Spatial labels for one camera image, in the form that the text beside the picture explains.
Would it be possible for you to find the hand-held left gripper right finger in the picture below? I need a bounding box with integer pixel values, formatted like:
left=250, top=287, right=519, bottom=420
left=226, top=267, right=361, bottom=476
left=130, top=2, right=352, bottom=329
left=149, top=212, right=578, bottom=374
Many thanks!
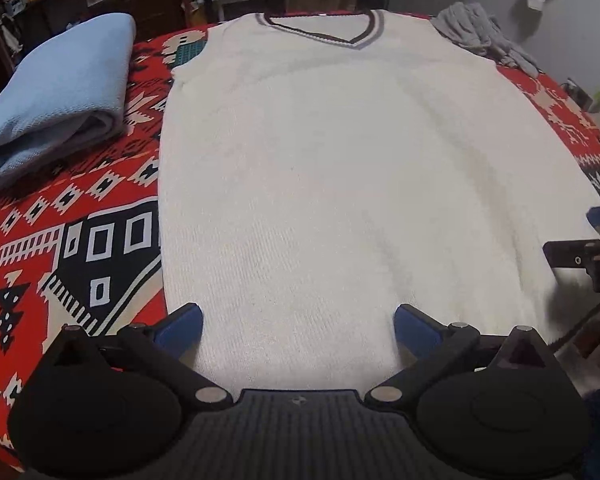
left=365, top=302, right=556, bottom=406

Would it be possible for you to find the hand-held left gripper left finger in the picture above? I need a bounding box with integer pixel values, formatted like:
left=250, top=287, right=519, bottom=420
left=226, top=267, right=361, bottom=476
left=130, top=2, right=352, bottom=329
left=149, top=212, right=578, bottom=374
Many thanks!
left=45, top=302, right=233, bottom=406

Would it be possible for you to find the white knit vest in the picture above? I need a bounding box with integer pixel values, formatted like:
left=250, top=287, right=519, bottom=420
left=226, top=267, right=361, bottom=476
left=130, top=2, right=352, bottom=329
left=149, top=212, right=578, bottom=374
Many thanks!
left=158, top=9, right=600, bottom=396

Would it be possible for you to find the red patterned blanket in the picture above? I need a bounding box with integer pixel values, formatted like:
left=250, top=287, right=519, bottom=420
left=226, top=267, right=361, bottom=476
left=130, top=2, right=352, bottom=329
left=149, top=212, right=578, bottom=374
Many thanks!
left=0, top=10, right=600, bottom=471

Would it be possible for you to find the crumpled grey garment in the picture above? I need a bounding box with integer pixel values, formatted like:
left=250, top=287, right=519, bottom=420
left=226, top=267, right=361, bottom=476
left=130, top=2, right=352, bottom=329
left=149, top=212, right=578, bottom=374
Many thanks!
left=431, top=1, right=540, bottom=78

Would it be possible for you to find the light blue folded sweater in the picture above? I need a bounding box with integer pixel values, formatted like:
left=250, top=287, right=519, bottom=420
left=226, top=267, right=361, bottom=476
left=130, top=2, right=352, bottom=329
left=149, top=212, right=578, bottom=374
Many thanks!
left=0, top=12, right=137, bottom=201

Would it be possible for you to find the green cutting mat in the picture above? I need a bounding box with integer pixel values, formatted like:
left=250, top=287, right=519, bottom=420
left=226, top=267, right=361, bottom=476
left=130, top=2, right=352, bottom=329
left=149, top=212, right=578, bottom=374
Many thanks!
left=172, top=40, right=208, bottom=68

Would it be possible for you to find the brown wooden drawer chest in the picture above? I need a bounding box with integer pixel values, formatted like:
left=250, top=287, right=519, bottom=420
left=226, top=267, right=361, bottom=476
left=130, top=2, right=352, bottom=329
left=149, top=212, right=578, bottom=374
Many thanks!
left=115, top=0, right=186, bottom=41

